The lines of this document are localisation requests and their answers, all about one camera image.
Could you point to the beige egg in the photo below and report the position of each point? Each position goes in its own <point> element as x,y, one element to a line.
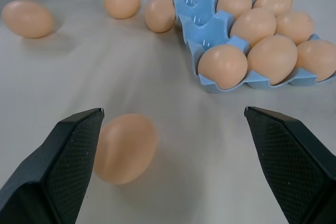
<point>234,0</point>
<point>275,2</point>
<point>121,1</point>
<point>316,60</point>
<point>273,58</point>
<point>222,66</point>
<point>254,26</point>
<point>159,14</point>
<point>126,149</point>
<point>27,19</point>
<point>295,27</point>

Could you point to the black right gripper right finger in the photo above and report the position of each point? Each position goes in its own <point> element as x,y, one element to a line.
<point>291,166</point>

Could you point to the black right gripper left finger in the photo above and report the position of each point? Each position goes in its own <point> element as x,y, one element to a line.
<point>52,171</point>

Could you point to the light blue egg tray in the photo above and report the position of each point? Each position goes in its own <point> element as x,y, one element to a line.
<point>202,24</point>

